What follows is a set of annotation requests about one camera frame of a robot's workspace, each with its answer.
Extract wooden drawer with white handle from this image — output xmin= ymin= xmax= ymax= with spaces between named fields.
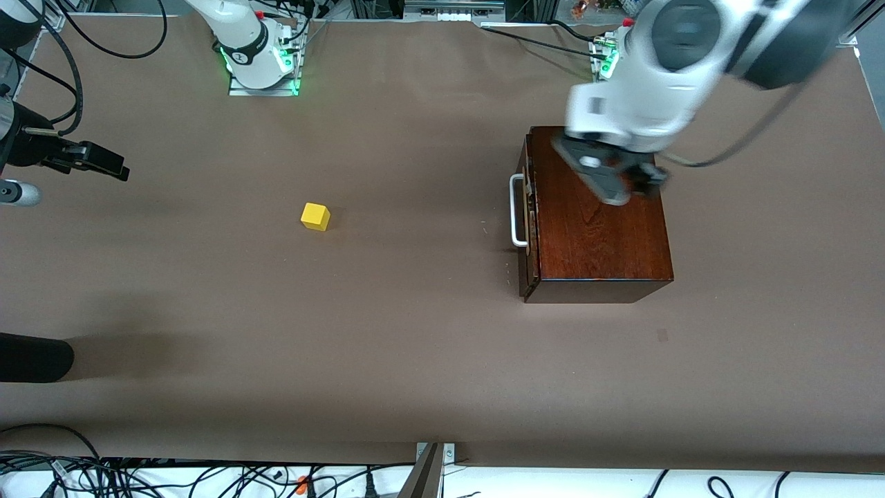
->
xmin=510 ymin=154 xmax=539 ymax=299

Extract yellow block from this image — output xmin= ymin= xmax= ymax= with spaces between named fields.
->
xmin=300 ymin=202 xmax=332 ymax=232

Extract dark wooden cabinet box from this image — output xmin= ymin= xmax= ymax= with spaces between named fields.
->
xmin=523 ymin=126 xmax=676 ymax=304

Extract black cylindrical object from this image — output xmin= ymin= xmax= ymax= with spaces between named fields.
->
xmin=0 ymin=332 xmax=75 ymax=384

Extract white power strip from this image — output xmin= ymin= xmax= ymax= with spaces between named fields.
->
xmin=404 ymin=0 xmax=505 ymax=22

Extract brown paper table cover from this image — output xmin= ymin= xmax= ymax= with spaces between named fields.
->
xmin=0 ymin=14 xmax=885 ymax=475

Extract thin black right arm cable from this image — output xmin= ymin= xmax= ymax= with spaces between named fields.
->
xmin=59 ymin=0 xmax=168 ymax=60

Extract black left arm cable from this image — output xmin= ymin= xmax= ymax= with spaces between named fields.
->
xmin=657 ymin=73 xmax=813 ymax=169

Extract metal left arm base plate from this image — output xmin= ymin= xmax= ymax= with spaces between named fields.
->
xmin=590 ymin=35 xmax=624 ymax=84

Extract short curved black table cable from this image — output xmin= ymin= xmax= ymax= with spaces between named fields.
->
xmin=550 ymin=19 xmax=604 ymax=44

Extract long black table cable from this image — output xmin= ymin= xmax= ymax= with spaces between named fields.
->
xmin=479 ymin=26 xmax=601 ymax=59

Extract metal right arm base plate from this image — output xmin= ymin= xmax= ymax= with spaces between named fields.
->
xmin=228 ymin=21 xmax=303 ymax=97

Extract black arched cable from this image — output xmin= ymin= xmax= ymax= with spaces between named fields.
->
xmin=0 ymin=423 xmax=104 ymax=474

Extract tangled black cable bundle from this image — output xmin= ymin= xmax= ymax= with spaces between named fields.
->
xmin=0 ymin=450 xmax=416 ymax=498

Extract dark metal post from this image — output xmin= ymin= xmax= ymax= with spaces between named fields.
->
xmin=398 ymin=443 xmax=443 ymax=498

